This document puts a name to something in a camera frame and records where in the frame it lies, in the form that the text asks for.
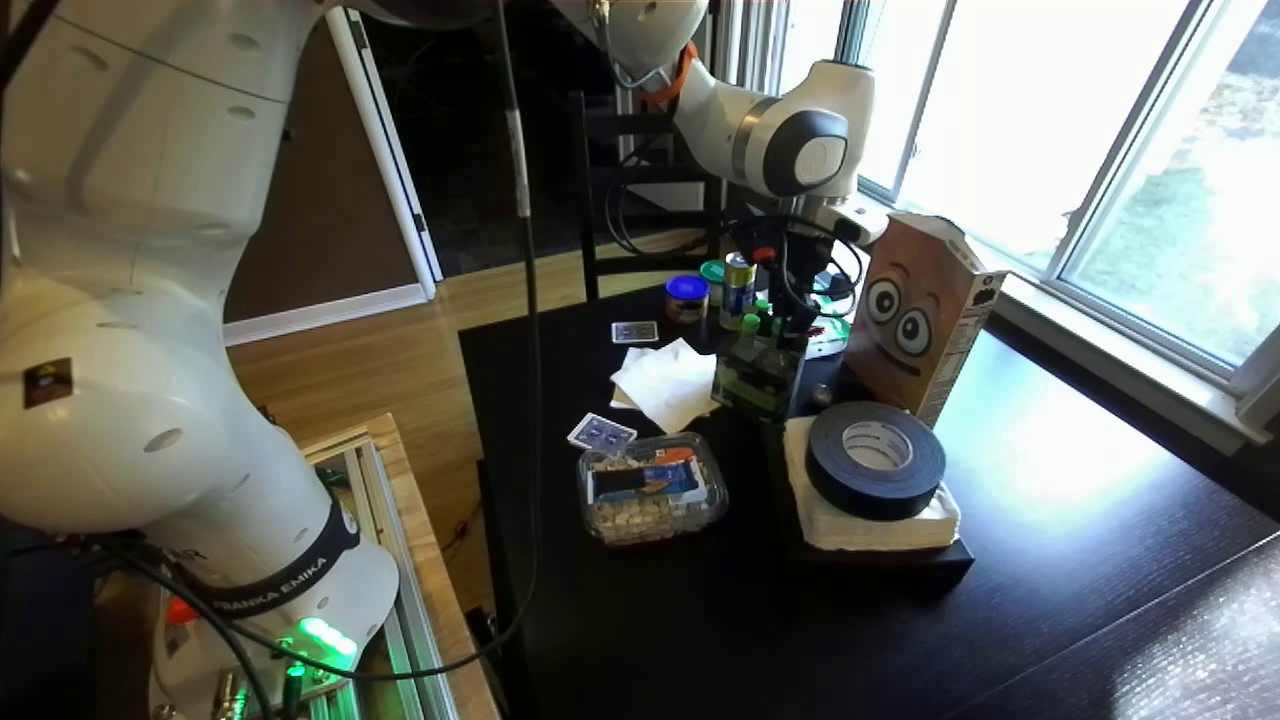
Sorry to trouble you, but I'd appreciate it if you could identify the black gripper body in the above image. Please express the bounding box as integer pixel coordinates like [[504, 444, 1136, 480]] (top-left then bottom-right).
[[780, 198, 857, 287]]

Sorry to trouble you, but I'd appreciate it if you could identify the green and black box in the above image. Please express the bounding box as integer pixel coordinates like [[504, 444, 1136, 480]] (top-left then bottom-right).
[[707, 326, 810, 421]]

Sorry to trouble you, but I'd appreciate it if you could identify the cardboard box with cartoon face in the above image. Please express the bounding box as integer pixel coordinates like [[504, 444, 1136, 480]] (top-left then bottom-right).
[[843, 209, 1017, 427]]

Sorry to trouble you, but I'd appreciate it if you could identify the black square base box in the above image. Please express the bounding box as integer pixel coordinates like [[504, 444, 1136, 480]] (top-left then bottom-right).
[[767, 448, 978, 600]]

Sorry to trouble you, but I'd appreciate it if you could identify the jar with yellow label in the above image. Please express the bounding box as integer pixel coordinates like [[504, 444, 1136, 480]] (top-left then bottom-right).
[[721, 244, 759, 326]]

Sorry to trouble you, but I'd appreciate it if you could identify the jar with green lid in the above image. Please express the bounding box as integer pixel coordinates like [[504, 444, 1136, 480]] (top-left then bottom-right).
[[694, 258, 733, 326]]

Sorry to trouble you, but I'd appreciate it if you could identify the brown jar with blue lid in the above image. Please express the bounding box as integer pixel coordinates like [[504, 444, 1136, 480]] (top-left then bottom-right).
[[658, 268, 717, 334]]

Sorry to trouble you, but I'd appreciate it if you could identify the stack of white napkins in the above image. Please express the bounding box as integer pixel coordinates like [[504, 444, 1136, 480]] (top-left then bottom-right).
[[608, 334, 723, 442]]

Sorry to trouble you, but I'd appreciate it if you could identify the blue playing card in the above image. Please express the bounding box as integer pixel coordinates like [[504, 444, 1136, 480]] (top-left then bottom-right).
[[564, 409, 639, 465], [608, 315, 669, 351]]

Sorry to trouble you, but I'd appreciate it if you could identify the clear plastic food container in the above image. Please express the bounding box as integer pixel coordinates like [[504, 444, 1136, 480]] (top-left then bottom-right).
[[570, 431, 733, 548]]

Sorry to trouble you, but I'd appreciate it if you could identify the dark blue tape roll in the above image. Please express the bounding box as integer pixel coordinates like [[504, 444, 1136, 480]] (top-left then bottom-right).
[[780, 412, 963, 558]]

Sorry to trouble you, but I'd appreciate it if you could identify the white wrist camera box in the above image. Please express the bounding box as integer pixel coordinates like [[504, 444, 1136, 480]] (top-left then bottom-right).
[[828, 198, 890, 252]]

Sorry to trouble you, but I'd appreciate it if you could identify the white window frame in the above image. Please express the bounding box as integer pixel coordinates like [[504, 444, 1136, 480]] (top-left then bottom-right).
[[762, 0, 1280, 437]]

